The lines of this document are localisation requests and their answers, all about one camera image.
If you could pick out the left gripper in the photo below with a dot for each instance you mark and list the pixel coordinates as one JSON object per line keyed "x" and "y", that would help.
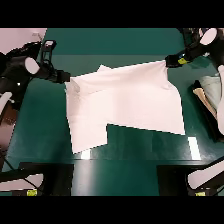
{"x": 62, "y": 76}

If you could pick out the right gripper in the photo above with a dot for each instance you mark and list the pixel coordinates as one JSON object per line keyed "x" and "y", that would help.
{"x": 175, "y": 61}

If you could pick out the white T-shirt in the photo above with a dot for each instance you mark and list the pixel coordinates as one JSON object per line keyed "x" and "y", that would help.
{"x": 133, "y": 96}

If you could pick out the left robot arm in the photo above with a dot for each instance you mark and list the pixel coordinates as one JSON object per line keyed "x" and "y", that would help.
{"x": 16, "y": 70}

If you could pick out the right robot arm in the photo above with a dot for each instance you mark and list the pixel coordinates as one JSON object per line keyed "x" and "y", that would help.
{"x": 209, "y": 36}

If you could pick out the pale grey garment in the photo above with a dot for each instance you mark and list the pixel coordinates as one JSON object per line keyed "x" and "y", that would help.
{"x": 212, "y": 90}

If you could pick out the tan garment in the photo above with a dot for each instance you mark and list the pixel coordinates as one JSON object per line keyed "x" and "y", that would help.
{"x": 205, "y": 100}

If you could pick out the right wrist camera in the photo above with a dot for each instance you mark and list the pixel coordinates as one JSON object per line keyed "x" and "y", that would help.
{"x": 190, "y": 35}

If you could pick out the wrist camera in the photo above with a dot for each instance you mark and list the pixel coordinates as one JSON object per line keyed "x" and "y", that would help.
{"x": 190, "y": 35}
{"x": 48, "y": 44}

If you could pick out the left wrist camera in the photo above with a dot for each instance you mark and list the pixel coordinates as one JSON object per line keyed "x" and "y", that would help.
{"x": 48, "y": 44}

